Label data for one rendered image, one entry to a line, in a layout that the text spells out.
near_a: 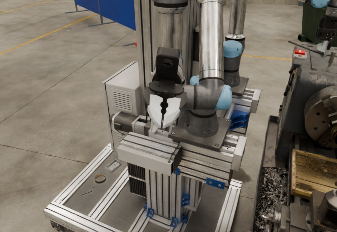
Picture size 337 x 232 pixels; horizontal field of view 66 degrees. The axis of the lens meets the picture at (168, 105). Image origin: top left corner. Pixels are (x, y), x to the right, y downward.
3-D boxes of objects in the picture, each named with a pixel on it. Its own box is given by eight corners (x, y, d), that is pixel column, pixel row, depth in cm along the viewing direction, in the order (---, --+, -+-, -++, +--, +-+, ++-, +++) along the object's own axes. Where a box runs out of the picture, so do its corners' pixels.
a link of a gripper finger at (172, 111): (175, 149, 49) (176, 121, 57) (180, 123, 46) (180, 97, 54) (158, 147, 49) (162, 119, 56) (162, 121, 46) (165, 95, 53)
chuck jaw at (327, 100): (331, 117, 136) (321, 98, 133) (342, 113, 133) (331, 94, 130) (333, 129, 127) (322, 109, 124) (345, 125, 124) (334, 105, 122)
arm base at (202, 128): (179, 132, 113) (179, 112, 108) (190, 114, 125) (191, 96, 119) (213, 141, 108) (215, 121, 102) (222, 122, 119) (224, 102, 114)
